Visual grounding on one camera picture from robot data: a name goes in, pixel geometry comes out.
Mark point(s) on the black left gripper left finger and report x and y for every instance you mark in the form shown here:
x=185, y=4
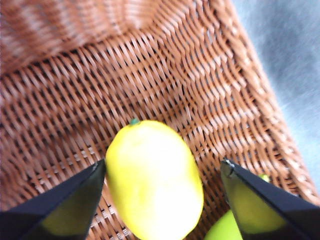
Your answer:
x=62, y=205

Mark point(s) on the brown woven wicker basket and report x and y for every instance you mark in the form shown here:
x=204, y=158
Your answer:
x=150, y=75

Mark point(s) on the yellow lemon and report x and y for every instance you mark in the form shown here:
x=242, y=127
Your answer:
x=152, y=180

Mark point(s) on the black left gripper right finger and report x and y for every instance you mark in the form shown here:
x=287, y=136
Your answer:
x=262, y=207

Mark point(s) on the green mango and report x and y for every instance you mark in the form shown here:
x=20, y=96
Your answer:
x=222, y=227

